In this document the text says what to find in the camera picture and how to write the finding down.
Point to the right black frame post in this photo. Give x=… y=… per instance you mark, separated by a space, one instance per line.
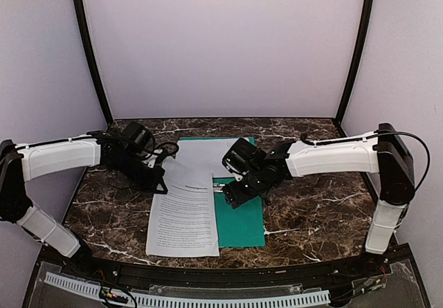
x=355 y=61

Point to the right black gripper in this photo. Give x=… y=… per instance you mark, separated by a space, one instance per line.
x=230 y=194

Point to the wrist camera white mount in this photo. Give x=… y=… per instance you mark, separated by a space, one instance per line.
x=138 y=135
x=242 y=158

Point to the metal centre spring clip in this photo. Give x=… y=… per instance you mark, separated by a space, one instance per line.
x=218 y=187

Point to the printed paper sheet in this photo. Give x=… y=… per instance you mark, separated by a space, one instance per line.
x=182 y=223

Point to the left black frame post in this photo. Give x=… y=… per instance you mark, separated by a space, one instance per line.
x=83 y=27

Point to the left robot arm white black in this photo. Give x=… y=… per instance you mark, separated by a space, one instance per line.
x=38 y=180

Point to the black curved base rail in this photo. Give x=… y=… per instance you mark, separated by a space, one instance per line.
x=342 y=277

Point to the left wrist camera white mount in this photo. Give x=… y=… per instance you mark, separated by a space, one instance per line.
x=138 y=135

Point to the white slotted cable duct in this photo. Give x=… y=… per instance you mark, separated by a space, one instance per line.
x=164 y=296

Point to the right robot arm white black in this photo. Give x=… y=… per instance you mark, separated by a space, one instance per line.
x=381 y=152

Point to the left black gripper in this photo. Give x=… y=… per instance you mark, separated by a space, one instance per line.
x=152 y=178

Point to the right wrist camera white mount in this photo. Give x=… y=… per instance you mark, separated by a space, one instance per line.
x=242 y=158

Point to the black frame post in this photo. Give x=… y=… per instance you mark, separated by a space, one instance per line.
x=355 y=61
x=83 y=27

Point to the white paper sheet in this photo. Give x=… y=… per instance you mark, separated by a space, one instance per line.
x=202 y=154

